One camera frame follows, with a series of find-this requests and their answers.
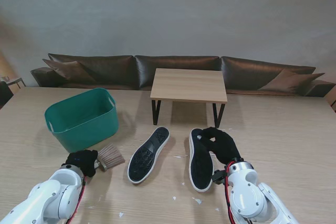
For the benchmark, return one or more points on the small background side table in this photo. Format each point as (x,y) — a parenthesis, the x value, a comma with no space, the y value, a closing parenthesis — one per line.
(14,80)

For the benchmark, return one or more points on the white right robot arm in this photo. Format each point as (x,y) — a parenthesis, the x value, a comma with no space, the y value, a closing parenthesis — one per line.
(249,195)

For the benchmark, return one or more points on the light wooden furniture piece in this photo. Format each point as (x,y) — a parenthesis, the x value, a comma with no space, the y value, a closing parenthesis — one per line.
(332,100)

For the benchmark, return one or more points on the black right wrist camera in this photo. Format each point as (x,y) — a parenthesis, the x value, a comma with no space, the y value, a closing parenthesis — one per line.
(219,176)

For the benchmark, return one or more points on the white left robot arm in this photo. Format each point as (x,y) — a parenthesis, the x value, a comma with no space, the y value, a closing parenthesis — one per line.
(50,197)

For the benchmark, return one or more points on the small wooden black-legged table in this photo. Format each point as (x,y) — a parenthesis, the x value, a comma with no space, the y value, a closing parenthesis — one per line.
(189,85)

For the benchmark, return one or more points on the brown bristle shoe brush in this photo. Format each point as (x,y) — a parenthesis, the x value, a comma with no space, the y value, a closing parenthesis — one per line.
(111,157)

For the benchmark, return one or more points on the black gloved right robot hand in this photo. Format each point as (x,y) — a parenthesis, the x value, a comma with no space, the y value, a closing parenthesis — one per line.
(225,145)

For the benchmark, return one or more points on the green plastic basket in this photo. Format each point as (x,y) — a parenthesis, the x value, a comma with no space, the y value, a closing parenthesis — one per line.
(76,129)

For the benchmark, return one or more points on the dark brown leather sofa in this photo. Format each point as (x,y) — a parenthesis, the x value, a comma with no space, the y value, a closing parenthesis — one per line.
(110,69)

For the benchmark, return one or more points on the yellow canvas sneaker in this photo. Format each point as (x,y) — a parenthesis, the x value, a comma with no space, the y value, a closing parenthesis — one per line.
(200,171)
(147,158)

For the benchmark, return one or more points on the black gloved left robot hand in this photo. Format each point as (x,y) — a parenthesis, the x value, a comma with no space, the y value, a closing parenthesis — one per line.
(82,161)

